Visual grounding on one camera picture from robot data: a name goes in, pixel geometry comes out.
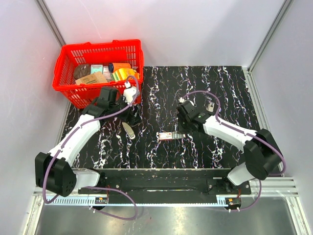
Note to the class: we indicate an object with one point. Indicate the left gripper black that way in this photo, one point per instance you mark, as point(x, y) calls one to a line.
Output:
point(132, 118)

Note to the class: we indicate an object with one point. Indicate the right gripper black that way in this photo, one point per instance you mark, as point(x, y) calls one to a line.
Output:
point(180, 119)

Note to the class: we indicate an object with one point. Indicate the pale green stapler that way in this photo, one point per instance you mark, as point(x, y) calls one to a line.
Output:
point(129, 130)

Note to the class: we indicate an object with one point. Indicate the staple box red white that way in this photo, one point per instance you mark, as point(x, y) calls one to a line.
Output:
point(171, 136)

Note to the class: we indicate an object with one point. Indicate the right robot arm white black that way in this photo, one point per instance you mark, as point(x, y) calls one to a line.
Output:
point(261, 153)

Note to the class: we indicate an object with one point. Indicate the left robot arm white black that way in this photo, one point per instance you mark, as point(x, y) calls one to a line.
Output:
point(53, 170)

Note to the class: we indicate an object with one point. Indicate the black marble pattern mat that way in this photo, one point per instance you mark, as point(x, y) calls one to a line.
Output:
point(162, 87)

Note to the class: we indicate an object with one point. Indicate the yellow orange snack box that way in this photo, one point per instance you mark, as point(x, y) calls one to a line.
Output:
point(122, 74)

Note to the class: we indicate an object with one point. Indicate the pink white small box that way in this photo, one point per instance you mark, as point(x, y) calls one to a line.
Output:
point(106, 72)

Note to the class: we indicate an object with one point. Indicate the brown cardboard packet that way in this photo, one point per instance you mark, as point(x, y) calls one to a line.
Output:
point(94, 78)

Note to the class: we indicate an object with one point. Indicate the orange can blue lid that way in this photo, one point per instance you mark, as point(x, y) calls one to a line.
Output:
point(116, 66)

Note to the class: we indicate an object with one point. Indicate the teal small box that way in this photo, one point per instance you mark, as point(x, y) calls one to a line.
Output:
point(96, 68)

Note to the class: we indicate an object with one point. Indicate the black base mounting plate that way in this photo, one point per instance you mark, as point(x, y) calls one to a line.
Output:
point(167, 187)

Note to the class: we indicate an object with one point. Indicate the red plastic shopping basket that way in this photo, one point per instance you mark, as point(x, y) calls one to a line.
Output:
point(117, 51)

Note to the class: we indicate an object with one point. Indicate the brown round cookie pack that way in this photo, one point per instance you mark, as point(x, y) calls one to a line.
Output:
point(81, 70)

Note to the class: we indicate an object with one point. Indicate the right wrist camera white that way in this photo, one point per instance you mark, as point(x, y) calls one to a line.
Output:
point(182, 100)

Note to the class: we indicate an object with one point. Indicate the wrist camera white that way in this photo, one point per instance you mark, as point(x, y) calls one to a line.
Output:
point(182, 100)
point(130, 93)

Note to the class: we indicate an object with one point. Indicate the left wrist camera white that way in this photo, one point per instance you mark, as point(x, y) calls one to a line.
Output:
point(130, 93)

